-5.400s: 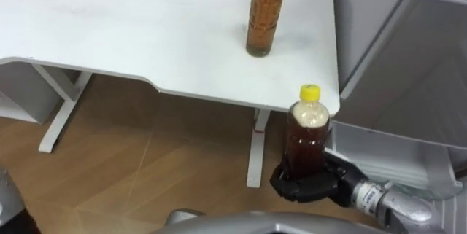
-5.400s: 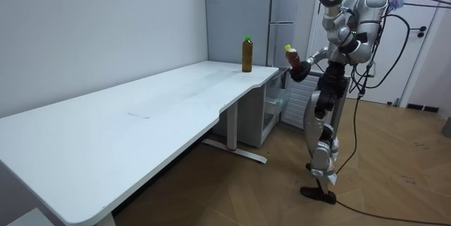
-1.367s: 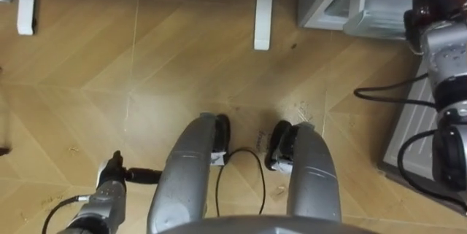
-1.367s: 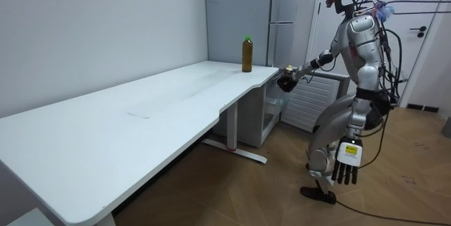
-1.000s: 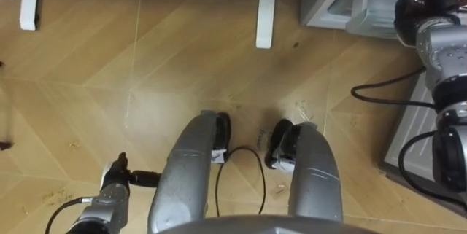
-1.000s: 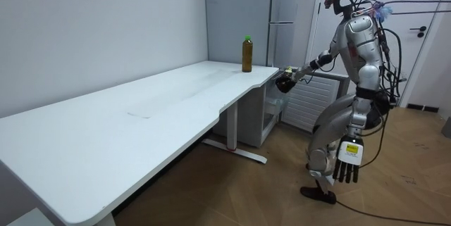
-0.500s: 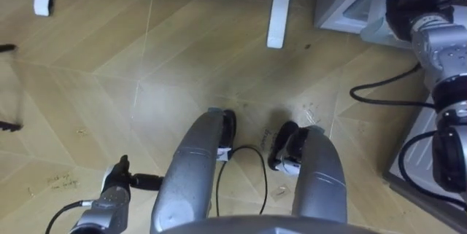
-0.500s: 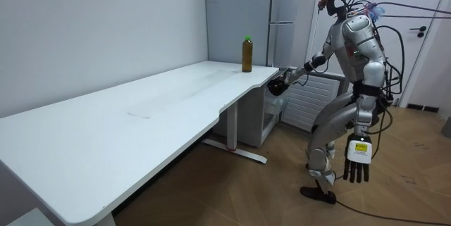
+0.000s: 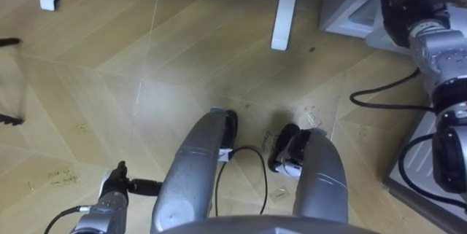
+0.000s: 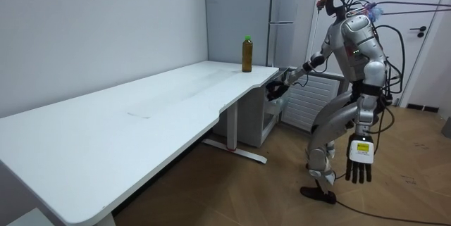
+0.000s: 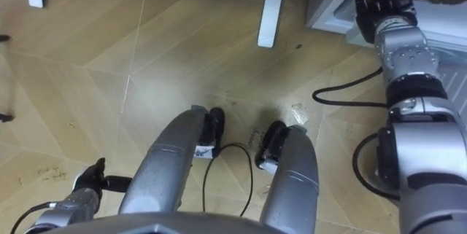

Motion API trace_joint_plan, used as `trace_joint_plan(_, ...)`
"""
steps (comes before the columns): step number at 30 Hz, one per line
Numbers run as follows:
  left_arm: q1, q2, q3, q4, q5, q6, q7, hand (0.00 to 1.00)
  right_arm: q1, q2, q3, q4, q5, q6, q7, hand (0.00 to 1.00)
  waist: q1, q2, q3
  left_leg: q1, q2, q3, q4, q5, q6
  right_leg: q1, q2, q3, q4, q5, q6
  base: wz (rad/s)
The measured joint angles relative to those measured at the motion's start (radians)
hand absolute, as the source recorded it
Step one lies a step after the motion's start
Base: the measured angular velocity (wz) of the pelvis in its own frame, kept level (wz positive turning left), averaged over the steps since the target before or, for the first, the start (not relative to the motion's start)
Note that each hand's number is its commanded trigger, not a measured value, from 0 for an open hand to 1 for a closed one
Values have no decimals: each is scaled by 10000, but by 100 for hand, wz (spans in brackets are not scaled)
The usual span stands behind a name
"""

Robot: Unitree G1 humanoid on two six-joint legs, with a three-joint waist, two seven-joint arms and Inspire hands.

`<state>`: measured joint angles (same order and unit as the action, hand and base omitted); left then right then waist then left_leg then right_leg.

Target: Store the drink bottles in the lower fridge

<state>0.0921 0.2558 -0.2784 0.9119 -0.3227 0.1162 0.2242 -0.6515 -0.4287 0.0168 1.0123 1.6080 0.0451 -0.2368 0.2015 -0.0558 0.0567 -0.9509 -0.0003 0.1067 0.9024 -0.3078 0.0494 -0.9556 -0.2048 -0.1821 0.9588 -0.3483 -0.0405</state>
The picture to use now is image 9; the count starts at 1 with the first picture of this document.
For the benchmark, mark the robot body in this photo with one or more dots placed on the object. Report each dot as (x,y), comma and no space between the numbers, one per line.
(270,226)

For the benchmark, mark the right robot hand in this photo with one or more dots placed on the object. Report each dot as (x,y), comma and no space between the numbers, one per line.
(408,4)

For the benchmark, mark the white desk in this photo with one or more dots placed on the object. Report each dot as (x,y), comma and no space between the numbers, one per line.
(285,15)

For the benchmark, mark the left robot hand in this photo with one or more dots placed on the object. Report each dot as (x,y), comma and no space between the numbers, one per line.
(115,183)

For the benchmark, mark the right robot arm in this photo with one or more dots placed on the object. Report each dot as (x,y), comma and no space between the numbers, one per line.
(439,57)

